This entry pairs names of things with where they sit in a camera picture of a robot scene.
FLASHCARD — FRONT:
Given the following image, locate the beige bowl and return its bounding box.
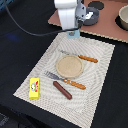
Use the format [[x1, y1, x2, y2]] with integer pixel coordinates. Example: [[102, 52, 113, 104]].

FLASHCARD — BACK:
[[119, 5, 128, 30]]

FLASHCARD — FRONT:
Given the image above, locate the woven beige placemat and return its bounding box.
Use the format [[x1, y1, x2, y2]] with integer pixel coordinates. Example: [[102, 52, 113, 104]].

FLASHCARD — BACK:
[[14, 33, 114, 128]]

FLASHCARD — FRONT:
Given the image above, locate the yellow butter box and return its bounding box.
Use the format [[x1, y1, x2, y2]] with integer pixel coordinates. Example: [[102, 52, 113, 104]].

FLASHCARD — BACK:
[[29, 78, 40, 99]]

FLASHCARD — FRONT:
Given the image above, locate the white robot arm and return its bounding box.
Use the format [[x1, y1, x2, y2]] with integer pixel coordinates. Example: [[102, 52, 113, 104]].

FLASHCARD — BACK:
[[54, 0, 86, 30]]

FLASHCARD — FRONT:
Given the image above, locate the knife with orange handle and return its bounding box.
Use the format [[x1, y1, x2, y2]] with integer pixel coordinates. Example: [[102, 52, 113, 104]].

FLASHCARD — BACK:
[[58, 49, 98, 63]]

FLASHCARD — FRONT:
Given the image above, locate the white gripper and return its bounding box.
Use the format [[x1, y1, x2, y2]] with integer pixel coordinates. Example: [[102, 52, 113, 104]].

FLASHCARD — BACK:
[[58, 5, 86, 30]]

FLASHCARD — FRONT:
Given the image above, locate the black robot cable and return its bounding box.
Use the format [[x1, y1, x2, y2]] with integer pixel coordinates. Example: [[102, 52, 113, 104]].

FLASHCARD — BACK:
[[2, 0, 81, 38]]

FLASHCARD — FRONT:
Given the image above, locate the black stove burner disc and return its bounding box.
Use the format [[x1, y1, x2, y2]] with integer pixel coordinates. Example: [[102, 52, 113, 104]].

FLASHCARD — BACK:
[[88, 1, 104, 10]]

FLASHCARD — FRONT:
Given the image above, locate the round wooden plate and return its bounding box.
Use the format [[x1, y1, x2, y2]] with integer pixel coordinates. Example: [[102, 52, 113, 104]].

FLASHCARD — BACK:
[[56, 55, 84, 78]]

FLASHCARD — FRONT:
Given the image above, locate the fork with orange handle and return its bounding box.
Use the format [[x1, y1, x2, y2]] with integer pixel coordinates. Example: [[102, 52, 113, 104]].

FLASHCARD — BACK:
[[44, 71, 86, 90]]

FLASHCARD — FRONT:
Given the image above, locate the white toy fish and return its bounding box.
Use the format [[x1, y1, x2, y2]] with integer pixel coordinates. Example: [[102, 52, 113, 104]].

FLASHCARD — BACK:
[[85, 12, 93, 19]]

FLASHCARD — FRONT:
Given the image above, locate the grey toy saucepan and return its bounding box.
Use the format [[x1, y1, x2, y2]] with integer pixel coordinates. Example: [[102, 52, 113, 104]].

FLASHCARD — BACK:
[[84, 7, 99, 26]]

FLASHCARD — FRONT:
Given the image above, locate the brown toy sausage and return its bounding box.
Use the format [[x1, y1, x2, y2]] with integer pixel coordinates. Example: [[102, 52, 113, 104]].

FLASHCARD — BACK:
[[53, 81, 72, 100]]

